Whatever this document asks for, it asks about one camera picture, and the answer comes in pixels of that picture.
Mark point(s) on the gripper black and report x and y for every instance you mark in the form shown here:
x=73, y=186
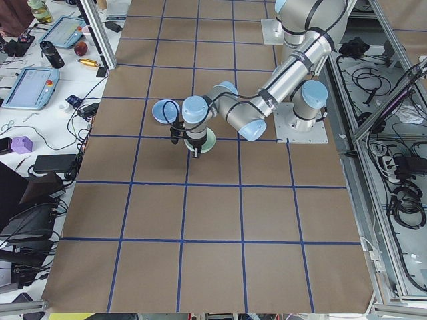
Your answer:
x=197, y=145

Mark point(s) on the green bowl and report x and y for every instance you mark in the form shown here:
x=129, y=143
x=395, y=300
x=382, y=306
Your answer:
x=210, y=142

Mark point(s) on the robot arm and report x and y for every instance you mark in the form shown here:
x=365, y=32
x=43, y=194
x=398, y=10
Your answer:
x=314, y=28
x=307, y=99

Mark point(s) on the blue bowl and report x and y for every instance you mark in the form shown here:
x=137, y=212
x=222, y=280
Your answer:
x=166, y=111

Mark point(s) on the yellow brass cylinder tool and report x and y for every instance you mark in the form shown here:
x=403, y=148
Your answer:
x=89, y=62

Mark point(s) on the black power adapter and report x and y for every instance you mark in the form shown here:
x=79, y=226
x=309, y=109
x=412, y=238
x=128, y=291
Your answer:
x=58, y=163

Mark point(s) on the red apple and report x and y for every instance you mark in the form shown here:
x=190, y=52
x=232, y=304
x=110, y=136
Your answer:
x=81, y=48

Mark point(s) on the pink lidded cup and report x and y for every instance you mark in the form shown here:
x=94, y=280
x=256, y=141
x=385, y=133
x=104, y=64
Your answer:
x=86, y=32

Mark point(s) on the far teach pendant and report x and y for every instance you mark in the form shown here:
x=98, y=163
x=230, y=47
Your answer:
x=65, y=32

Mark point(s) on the teach pendant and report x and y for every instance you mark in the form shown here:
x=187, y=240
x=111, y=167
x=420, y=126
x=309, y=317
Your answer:
x=65, y=32
x=32, y=89

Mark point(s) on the near teach pendant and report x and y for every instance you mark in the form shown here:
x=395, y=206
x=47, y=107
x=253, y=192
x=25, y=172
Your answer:
x=32, y=89

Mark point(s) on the purple plastic box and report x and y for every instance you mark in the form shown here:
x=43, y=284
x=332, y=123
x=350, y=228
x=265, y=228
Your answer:
x=22, y=145

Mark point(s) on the black water bottle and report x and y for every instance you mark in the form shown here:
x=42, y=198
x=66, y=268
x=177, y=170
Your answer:
x=50, y=52

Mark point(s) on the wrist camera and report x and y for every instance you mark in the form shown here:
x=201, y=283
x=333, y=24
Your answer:
x=177, y=132

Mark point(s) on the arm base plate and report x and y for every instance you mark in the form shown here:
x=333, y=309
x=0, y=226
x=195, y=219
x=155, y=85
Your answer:
x=273, y=34
x=289, y=128

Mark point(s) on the aluminium frame post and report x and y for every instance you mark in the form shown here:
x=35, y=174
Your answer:
x=90, y=13

